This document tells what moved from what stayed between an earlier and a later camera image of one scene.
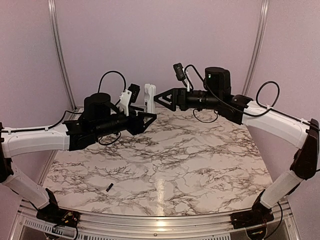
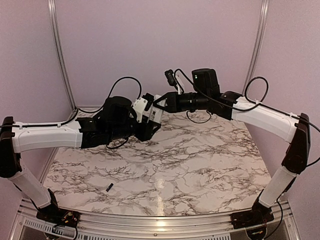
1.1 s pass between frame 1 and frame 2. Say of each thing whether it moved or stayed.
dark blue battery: stayed
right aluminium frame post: stayed
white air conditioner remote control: moved
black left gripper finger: moved
